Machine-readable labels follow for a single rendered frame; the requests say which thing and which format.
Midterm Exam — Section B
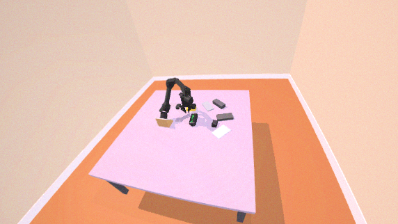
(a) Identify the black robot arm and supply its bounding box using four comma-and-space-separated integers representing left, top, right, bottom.
159, 77, 193, 119

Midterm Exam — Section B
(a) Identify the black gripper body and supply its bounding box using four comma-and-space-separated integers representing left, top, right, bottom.
175, 101, 196, 109

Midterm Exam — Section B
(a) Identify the dark grey rounded unit with white label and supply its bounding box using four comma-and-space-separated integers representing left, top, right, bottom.
189, 113, 198, 127

